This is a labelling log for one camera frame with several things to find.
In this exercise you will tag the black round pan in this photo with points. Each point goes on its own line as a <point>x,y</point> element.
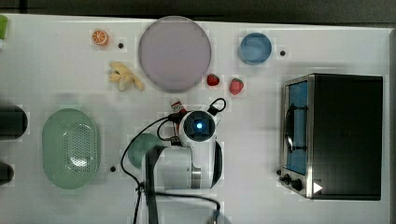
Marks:
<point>13,122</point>
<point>6,173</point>

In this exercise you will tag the pink red strawberry toy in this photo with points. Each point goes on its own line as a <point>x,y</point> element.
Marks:
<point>236,86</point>

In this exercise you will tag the lilac round plate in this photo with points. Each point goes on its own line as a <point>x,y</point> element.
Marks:
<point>174,53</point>

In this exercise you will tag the yellow plush banana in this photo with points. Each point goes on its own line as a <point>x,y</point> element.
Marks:
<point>124,77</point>

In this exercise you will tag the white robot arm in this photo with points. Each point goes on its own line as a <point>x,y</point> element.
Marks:
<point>194,161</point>

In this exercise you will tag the orange slice toy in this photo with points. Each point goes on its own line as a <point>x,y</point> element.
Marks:
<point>100,37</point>

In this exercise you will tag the silver black toaster oven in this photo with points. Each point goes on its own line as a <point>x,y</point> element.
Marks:
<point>332,130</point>

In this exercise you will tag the red plush ketchup bottle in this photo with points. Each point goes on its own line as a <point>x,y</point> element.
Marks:
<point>177,106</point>

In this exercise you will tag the dark red strawberry toy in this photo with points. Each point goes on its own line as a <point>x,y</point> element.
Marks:
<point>212,80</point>

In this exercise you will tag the green oval strainer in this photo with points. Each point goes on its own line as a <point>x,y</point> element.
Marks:
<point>70,145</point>

